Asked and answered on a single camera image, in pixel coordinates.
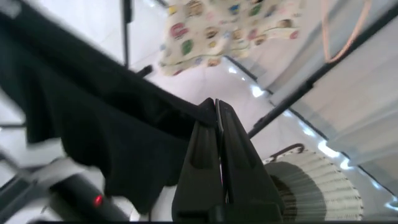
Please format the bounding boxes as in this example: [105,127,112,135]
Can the pink clothes hanger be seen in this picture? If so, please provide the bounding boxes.
[321,0,373,65]

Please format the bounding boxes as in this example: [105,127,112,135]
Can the black clothes rack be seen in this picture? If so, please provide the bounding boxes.
[120,0,398,139]

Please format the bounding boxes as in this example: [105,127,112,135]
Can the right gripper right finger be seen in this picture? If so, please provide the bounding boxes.
[215,99,285,222]

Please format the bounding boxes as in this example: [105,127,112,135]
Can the cream printed garment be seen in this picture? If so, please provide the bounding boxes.
[157,0,302,77]

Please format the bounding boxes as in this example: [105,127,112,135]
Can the black garment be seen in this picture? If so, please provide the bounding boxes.
[0,0,218,215]

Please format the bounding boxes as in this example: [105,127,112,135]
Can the white laundry basket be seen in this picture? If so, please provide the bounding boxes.
[262,142,364,222]

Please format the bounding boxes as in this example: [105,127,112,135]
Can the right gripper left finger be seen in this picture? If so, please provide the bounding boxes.
[172,98,225,222]

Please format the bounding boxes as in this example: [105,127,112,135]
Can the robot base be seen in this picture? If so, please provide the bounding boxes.
[0,152,131,222]

